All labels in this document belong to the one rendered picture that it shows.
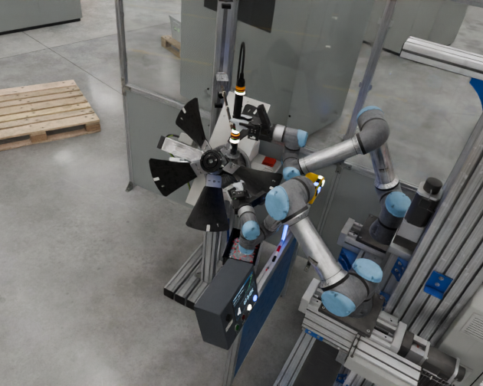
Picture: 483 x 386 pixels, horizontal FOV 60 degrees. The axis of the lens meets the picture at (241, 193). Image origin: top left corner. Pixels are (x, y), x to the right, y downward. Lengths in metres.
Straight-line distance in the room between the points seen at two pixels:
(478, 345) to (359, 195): 1.23
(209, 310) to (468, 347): 1.06
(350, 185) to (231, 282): 1.46
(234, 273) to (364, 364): 0.64
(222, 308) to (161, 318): 1.51
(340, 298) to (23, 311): 2.18
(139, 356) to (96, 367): 0.25
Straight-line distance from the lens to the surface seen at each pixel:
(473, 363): 2.05
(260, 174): 2.12
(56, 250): 3.44
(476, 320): 1.86
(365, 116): 1.91
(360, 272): 1.66
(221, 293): 1.50
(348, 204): 2.88
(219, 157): 2.10
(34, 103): 5.07
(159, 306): 2.99
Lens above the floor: 2.45
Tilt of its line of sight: 39 degrees down
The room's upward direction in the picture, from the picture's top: 8 degrees clockwise
